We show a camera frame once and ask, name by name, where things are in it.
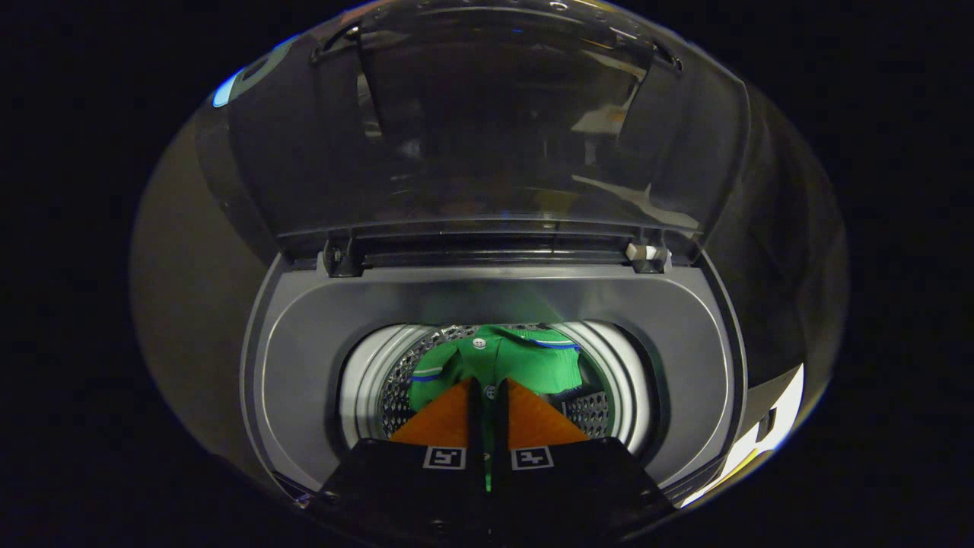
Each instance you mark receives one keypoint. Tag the white board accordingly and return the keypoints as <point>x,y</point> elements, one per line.
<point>776,426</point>

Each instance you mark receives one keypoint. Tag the green polo shirt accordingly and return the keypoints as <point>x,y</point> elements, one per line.
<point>517,365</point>

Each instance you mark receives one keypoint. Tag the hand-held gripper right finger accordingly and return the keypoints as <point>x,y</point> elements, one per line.
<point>502,426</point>

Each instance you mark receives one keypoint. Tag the dark transparent washing machine lid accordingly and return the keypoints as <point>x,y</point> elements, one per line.
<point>472,137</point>

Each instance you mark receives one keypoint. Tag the grey washing machine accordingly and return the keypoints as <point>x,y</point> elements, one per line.
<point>304,365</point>

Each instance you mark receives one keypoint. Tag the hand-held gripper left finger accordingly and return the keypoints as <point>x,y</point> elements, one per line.
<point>473,426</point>

